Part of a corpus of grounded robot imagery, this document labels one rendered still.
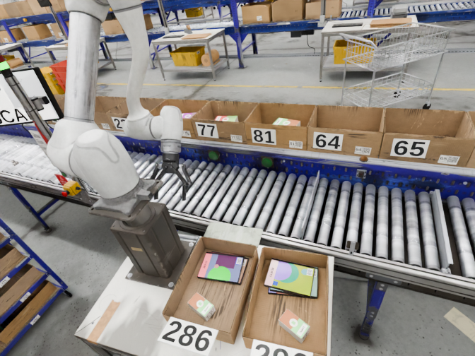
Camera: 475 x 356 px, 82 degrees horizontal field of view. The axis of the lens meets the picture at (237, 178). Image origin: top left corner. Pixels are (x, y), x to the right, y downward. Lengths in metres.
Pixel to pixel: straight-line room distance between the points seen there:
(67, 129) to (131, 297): 0.76
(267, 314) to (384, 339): 1.01
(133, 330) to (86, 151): 0.74
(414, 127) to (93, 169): 1.71
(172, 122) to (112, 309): 0.86
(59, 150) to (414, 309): 2.11
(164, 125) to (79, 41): 0.42
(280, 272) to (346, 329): 0.89
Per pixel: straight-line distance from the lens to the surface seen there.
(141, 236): 1.17
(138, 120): 1.32
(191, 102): 2.26
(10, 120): 2.20
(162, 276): 1.39
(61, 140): 1.18
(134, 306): 1.39
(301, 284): 1.22
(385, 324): 2.11
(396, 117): 1.92
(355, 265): 1.42
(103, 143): 1.00
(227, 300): 1.26
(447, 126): 1.98
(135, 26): 1.16
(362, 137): 1.65
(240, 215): 1.54
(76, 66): 1.21
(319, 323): 1.20
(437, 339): 2.17
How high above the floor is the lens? 1.86
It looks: 38 degrees down
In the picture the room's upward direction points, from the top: 10 degrees counter-clockwise
